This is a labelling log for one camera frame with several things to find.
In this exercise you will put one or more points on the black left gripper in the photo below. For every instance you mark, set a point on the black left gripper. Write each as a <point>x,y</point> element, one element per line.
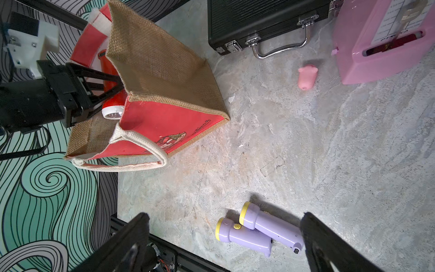
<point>77,98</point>

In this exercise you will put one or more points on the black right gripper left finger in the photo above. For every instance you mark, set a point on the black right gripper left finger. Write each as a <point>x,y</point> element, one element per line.
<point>126,251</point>

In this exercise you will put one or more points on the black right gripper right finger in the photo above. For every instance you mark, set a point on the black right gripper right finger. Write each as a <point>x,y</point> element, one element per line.
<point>325,250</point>

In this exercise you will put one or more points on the purple flashlight row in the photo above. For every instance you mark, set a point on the purple flashlight row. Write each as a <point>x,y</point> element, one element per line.
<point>254,218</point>
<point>228,231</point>

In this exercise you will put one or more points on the red flashlight white head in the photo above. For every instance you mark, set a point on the red flashlight white head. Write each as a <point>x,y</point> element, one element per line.
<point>113,108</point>

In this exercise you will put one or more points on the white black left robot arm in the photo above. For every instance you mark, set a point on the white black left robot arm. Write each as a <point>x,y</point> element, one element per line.
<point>26,106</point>

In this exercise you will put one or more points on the red canvas tote bag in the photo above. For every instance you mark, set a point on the red canvas tote bag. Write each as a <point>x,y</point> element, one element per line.
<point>172,100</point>

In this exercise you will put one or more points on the black hard carry case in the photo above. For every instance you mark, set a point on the black hard carry case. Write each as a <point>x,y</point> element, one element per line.
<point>236,25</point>

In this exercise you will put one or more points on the small pink cap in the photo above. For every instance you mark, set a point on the small pink cap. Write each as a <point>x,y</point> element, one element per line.
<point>307,77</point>

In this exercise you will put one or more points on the pink metronome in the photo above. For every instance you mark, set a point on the pink metronome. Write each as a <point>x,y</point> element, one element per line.
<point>374,40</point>

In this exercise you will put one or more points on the black front mounting rail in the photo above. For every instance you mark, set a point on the black front mounting rail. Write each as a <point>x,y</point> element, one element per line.
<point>171,258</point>

